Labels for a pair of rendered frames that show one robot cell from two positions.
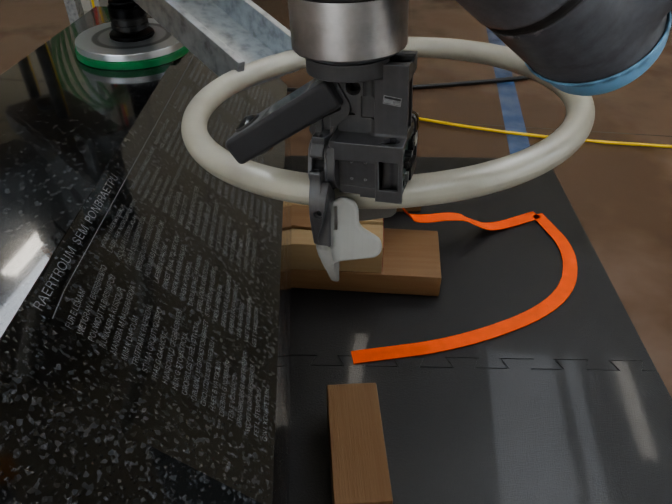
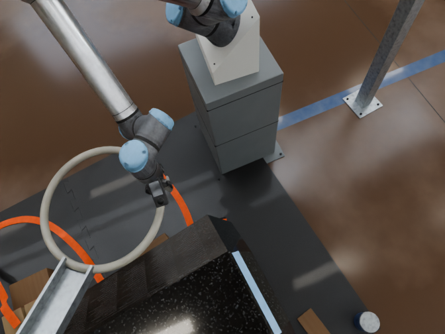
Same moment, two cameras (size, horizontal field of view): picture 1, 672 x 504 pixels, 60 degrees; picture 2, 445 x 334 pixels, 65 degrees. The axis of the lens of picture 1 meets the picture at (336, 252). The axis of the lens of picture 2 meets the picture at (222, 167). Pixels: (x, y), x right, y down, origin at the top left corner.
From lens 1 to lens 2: 116 cm
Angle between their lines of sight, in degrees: 62
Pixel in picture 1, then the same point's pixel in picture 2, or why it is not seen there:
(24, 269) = (200, 273)
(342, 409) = not seen: hidden behind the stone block
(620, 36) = not seen: hidden behind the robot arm
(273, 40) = (59, 274)
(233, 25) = (51, 300)
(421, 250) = (28, 285)
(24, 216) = (183, 297)
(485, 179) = not seen: hidden behind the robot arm
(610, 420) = (97, 187)
